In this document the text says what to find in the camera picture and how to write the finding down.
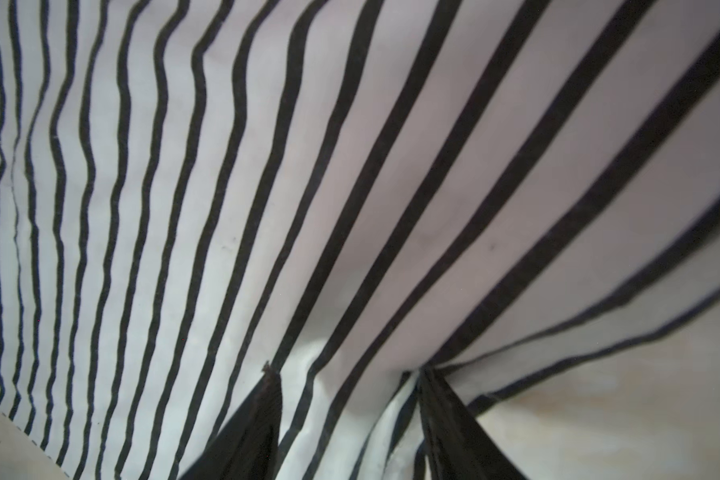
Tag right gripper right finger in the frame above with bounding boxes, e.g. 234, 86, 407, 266
417, 368, 524, 480

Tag black white striped tank top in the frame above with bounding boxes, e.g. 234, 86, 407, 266
0, 1, 720, 479

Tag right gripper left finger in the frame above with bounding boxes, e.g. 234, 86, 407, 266
182, 365, 282, 480

